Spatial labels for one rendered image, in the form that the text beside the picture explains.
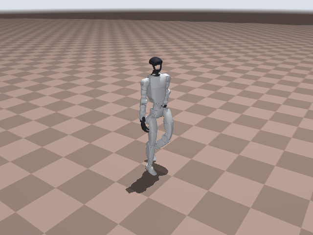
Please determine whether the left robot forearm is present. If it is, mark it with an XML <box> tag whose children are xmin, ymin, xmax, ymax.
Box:
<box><xmin>162</xmin><ymin>95</ymin><xmax>169</xmax><ymax>106</ymax></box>

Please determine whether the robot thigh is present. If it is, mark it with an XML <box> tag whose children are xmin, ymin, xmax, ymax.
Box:
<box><xmin>161</xmin><ymin>108</ymin><xmax>173</xmax><ymax>142</ymax></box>
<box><xmin>145</xmin><ymin>113</ymin><xmax>157</xmax><ymax>148</ymax></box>

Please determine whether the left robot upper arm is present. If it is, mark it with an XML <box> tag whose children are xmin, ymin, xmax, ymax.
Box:
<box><xmin>164</xmin><ymin>73</ymin><xmax>171</xmax><ymax>96</ymax></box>

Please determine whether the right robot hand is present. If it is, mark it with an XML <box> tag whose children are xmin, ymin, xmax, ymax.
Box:
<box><xmin>140</xmin><ymin>117</ymin><xmax>150</xmax><ymax>133</ymax></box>

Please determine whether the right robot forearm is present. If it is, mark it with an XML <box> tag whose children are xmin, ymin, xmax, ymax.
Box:
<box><xmin>139</xmin><ymin>99</ymin><xmax>146</xmax><ymax>121</ymax></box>

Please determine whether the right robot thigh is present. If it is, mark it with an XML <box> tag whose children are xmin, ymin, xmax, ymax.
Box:
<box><xmin>145</xmin><ymin>113</ymin><xmax>157</xmax><ymax>148</ymax></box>

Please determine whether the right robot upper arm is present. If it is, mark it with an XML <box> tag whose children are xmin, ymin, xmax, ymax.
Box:
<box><xmin>140</xmin><ymin>78</ymin><xmax>150</xmax><ymax>104</ymax></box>

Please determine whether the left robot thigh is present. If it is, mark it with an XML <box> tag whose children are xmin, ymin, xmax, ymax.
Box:
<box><xmin>161</xmin><ymin>108</ymin><xmax>173</xmax><ymax>142</ymax></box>

